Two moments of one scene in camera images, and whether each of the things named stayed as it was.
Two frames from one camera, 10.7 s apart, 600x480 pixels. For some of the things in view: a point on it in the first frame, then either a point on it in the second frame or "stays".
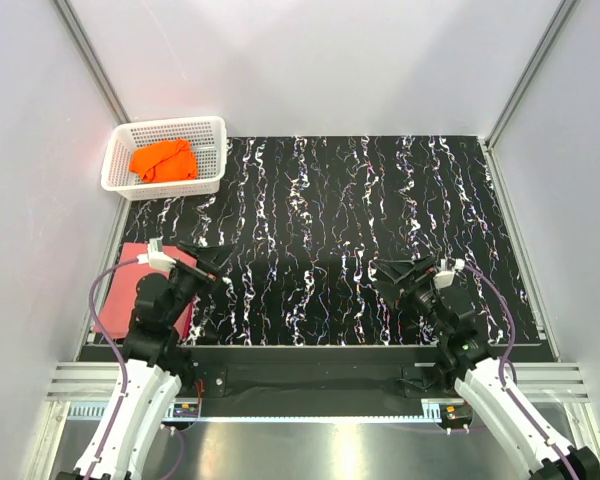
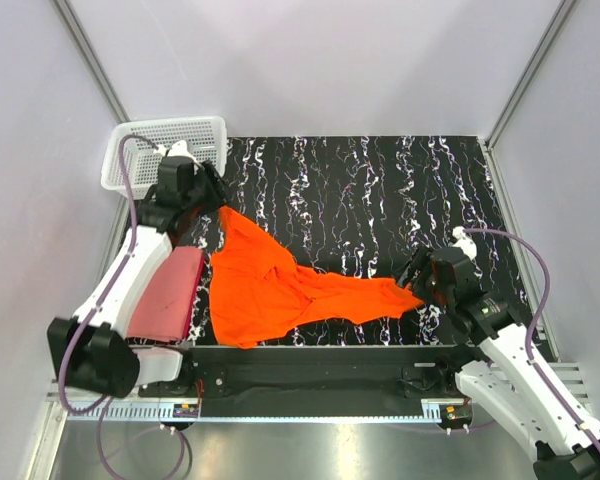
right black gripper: x=395 y=297 to x=419 y=260
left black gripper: x=209 y=258 to x=208 y=175
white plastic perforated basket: x=206 y=136 stays
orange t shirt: x=171 y=160 to x=258 y=292
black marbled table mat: x=307 y=220 stays
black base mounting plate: x=249 y=374 stays
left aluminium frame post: x=92 y=63 stays
